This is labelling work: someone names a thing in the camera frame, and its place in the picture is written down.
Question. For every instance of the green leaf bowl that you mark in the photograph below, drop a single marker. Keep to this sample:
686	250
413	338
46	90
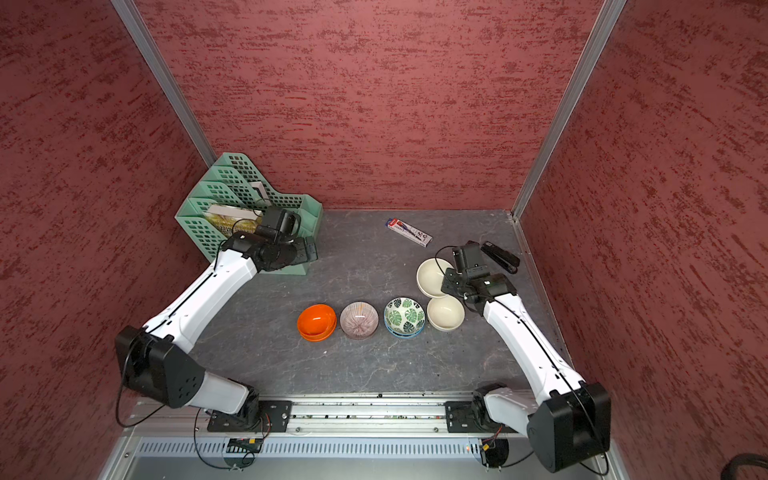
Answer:
404	315
404	335

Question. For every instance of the green plastic file organizer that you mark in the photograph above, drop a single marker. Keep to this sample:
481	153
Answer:
227	182

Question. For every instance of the black stapler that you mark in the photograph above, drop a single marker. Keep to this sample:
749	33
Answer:
503	258

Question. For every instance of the cream bowl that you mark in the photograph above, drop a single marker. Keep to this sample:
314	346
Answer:
430	275
446	313

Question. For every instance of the purple striped bowl centre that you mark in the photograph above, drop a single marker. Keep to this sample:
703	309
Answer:
359	320

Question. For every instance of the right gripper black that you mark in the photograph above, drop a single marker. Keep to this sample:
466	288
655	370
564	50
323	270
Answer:
446	281

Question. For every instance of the white paper in organizer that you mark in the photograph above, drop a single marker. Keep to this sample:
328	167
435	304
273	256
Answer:
264	198

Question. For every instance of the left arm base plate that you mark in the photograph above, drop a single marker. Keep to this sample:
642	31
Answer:
265	416

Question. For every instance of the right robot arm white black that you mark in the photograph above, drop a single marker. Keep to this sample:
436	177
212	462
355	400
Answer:
546	372

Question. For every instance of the yellow book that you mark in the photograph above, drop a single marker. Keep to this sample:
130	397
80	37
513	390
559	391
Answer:
230	220

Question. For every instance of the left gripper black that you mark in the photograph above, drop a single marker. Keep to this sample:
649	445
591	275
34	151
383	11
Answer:
301	256

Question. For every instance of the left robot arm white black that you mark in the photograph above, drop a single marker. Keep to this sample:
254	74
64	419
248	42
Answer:
154	359

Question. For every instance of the aluminium mounting rail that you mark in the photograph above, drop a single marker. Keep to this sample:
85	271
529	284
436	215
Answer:
366	414

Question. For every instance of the orange bowl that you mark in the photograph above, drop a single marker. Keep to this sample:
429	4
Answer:
316	319
319	336

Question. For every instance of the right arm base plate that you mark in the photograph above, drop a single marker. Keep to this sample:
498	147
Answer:
468	418

